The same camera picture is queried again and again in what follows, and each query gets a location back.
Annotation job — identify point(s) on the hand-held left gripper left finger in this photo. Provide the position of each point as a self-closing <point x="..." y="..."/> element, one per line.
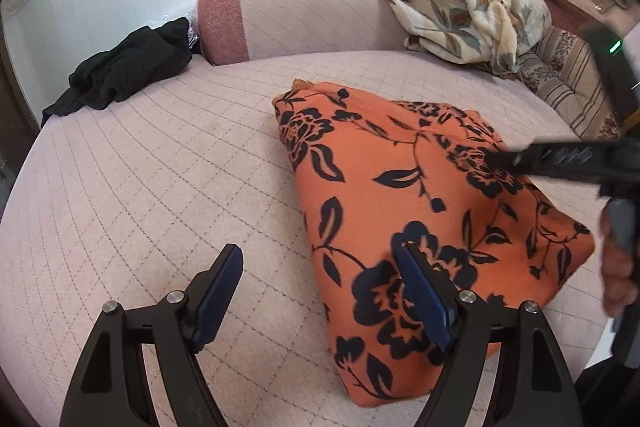
<point x="220" y="297"/>

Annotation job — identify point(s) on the orange black-floral garment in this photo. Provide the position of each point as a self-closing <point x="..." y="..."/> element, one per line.
<point x="380" y="147"/>

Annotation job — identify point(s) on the cream floral blanket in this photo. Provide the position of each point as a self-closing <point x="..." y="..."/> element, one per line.
<point x="480" y="7"/>

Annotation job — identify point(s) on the black crumpled cloth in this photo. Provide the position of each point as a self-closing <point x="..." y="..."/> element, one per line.
<point x="125" y="67"/>

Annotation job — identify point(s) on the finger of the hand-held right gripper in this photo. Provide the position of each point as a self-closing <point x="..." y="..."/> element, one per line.
<point x="545" y="159"/>

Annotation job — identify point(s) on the pink quilted sofa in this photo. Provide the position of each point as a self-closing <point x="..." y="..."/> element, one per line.
<point x="150" y="182"/>

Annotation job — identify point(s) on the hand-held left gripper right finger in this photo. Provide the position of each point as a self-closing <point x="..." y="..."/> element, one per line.
<point x="425" y="302"/>

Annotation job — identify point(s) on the person's right hand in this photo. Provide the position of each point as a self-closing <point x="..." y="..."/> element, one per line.
<point x="620" y="272"/>

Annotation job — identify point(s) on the striped patterned cushion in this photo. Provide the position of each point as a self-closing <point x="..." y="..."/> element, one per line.
<point x="565" y="82"/>

